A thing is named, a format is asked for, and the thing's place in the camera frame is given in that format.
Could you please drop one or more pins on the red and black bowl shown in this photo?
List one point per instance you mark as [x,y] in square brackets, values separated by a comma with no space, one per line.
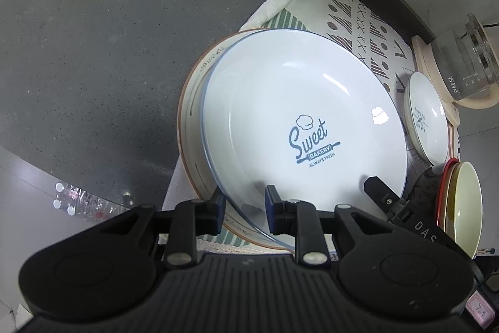
[427,181]

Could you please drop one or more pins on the small white printed plate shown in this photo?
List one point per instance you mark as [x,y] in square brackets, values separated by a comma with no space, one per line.
[425,122]

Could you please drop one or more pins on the large flower pattern plate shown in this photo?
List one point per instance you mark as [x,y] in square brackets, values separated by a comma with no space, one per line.
[191,130]

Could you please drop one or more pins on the patterned fringed table mat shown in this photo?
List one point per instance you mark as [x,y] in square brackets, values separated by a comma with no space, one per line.
[351,17]

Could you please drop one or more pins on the clear plastic bottle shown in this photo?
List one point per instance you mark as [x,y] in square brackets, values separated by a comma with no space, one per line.
[89,202]

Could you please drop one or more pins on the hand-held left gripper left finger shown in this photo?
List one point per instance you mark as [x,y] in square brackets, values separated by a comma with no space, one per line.
[218,210]

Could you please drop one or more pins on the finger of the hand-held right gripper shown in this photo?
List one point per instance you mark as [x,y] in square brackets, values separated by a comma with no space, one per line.
[393,206]

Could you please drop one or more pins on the blue-rimmed white printed plate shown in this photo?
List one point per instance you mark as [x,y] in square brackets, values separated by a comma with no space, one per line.
[280,91]

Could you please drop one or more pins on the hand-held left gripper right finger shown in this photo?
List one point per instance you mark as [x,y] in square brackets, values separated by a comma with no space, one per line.
[271,210]

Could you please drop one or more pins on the glass electric kettle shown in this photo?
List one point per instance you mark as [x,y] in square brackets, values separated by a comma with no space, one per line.
[464,64]

